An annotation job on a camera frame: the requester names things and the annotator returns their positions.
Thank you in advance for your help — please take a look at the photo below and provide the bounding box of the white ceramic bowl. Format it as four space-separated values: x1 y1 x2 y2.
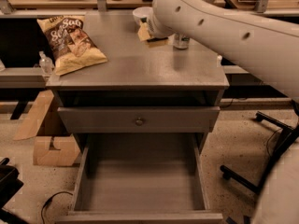
133 7 152 26

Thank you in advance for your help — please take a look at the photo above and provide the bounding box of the open grey middle drawer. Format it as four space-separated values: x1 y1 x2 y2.
55 133 222 224

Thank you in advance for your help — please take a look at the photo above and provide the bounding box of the green and yellow sponge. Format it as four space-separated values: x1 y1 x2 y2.
146 37 168 47

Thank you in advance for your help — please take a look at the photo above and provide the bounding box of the cardboard box on floor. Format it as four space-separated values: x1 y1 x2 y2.
14 90 80 167

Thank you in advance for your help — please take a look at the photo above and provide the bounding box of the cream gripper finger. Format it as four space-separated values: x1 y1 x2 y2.
137 22 151 41

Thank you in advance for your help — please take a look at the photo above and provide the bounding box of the black equipment at left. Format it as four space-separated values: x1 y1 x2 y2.
0 158 29 224

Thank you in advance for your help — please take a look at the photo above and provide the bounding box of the closed grey top drawer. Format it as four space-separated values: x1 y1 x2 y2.
58 106 220 133

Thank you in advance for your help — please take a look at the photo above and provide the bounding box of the clear plastic bottle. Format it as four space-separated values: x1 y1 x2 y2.
39 51 54 75

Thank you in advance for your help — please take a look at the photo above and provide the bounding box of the black floor cable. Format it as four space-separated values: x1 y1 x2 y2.
40 190 75 224

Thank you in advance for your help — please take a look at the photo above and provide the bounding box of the yellow brown chip bag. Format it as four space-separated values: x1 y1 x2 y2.
36 15 107 76

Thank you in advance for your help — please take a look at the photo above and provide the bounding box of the black rolling stand base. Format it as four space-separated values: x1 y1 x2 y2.
220 110 299 195

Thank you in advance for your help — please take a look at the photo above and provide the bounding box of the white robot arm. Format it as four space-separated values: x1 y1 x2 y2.
138 0 299 224

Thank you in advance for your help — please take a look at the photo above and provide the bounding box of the grey drawer cabinet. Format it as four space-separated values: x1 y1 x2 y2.
46 10 231 224

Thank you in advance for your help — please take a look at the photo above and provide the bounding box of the silver soda can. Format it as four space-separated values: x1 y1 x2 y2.
173 33 190 49

